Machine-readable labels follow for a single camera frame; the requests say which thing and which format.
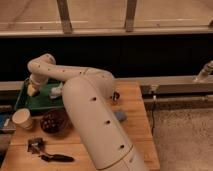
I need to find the blue object at edge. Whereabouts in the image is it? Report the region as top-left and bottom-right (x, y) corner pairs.
(0, 115), (14, 132)

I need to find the black handled tool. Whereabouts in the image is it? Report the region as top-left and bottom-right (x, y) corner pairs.
(27, 137), (75, 163)

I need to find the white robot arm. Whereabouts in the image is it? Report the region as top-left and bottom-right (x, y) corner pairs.
(27, 54), (150, 171)

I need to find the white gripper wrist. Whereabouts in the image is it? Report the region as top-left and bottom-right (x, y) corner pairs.
(27, 74), (47, 97)

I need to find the crumpled white cloth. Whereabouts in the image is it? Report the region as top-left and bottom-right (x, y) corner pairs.
(49, 83), (63, 99)

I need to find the white paper cup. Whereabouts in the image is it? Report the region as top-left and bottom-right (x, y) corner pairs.
(12, 108), (33, 130)

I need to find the green plastic tray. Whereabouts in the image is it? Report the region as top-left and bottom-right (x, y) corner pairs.
(14, 78), (63, 112)

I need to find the small metal cup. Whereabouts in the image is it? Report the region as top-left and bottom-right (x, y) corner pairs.
(112, 91), (120, 101)

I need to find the dark brown bowl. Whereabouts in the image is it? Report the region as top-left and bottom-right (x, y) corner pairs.
(40, 109), (69, 135)

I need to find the blue sponge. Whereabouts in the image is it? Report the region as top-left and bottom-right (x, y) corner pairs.
(115, 111), (127, 122)

